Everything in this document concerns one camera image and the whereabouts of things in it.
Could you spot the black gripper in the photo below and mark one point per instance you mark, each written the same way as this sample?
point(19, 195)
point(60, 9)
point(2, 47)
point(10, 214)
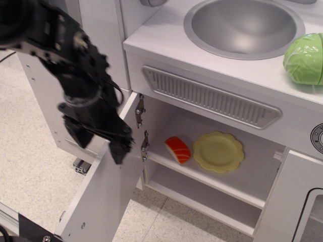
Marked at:
point(87, 119)

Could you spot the white cabinet door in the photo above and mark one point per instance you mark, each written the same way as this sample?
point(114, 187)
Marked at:
point(100, 203)

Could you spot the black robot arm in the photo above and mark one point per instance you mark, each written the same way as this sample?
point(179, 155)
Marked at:
point(65, 50)

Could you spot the white toy kitchen cabinet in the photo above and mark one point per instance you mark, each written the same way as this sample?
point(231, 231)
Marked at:
point(217, 123)

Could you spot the lower metal door hinge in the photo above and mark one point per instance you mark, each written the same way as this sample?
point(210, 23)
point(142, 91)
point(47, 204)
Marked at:
point(144, 146)

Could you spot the metal door hinge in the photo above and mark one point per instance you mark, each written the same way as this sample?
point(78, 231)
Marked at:
point(144, 146)
point(139, 111)

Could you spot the upper metal door hinge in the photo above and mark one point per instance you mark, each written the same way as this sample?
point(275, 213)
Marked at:
point(139, 111)

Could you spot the orange salmon sushi toy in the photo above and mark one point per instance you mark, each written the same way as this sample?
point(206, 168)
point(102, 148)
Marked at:
point(177, 149)

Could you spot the yellow scalloped toy plate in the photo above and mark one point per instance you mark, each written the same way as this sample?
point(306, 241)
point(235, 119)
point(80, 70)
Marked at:
point(218, 152)

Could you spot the silver faucet base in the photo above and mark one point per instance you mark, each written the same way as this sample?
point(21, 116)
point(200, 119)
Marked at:
point(153, 3)

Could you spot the grey vent panel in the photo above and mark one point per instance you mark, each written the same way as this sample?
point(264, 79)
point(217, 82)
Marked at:
point(217, 101)

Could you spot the silver round sink basin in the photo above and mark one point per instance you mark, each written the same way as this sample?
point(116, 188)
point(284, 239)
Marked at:
point(244, 30)

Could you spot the black oven dial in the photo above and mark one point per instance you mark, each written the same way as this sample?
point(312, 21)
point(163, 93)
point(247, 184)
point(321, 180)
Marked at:
point(316, 138)

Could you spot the green toy cabbage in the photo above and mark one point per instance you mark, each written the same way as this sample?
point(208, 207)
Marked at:
point(303, 60)

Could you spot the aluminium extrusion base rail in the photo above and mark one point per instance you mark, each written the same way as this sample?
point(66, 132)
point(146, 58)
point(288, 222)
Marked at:
point(82, 167)

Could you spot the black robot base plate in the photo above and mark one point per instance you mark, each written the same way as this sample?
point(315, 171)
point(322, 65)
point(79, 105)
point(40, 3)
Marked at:
point(33, 232)

